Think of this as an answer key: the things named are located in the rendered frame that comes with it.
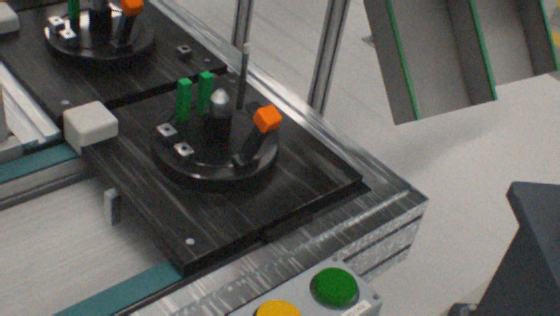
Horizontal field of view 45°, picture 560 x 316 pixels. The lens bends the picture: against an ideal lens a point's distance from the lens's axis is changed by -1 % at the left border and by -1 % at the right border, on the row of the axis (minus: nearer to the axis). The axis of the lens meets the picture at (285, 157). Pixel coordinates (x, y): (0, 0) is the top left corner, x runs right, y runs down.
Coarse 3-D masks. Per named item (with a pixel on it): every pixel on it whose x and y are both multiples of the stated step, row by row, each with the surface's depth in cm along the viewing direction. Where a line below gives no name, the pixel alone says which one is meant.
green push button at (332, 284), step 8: (320, 272) 63; (328, 272) 63; (336, 272) 63; (344, 272) 64; (320, 280) 62; (328, 280) 63; (336, 280) 63; (344, 280) 63; (352, 280) 63; (320, 288) 62; (328, 288) 62; (336, 288) 62; (344, 288) 62; (352, 288) 62; (320, 296) 62; (328, 296) 61; (336, 296) 61; (344, 296) 61; (352, 296) 62; (328, 304) 62; (336, 304) 61; (344, 304) 62
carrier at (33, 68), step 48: (96, 0) 83; (144, 0) 99; (0, 48) 84; (48, 48) 84; (96, 48) 83; (144, 48) 85; (192, 48) 91; (48, 96) 78; (96, 96) 79; (144, 96) 82
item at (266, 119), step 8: (248, 104) 66; (256, 104) 66; (248, 112) 66; (256, 112) 65; (264, 112) 64; (272, 112) 65; (256, 120) 65; (264, 120) 64; (272, 120) 64; (280, 120) 65; (256, 128) 66; (264, 128) 64; (272, 128) 65; (248, 136) 67; (256, 136) 66; (264, 136) 67; (248, 144) 68; (256, 144) 67; (240, 152) 69; (248, 152) 68; (256, 152) 69
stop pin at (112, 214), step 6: (108, 192) 68; (114, 192) 68; (108, 198) 68; (114, 198) 67; (108, 204) 68; (114, 204) 68; (108, 210) 69; (114, 210) 69; (108, 216) 69; (114, 216) 69; (108, 222) 70; (114, 222) 70
